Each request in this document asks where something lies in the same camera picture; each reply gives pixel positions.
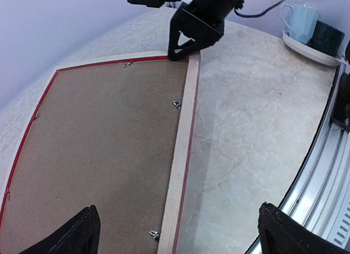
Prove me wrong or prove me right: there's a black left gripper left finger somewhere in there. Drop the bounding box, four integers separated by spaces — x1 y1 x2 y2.
22 205 101 253

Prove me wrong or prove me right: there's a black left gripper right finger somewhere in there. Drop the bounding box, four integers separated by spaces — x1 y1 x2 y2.
258 203 348 254

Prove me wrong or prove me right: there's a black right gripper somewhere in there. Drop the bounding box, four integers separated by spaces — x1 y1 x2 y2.
167 0 244 61

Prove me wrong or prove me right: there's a red wooden picture frame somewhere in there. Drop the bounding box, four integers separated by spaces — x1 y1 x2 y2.
1 51 200 253

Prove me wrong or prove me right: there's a brown backing board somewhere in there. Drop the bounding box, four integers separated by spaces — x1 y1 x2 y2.
1 60 188 253

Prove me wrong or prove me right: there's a silver turn clip bottom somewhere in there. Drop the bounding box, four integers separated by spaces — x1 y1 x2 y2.
172 101 182 110

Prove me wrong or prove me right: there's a silver turn clip right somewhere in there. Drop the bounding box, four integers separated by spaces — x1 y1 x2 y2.
123 61 132 68

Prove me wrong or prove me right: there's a white plate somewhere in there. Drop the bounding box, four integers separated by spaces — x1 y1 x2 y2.
282 30 346 67

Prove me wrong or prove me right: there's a black cup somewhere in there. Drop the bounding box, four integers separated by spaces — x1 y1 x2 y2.
309 20 345 57

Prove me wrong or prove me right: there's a front aluminium rail base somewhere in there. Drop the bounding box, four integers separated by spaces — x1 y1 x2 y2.
279 64 349 251

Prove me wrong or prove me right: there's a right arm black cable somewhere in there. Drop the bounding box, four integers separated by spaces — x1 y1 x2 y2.
232 0 289 19

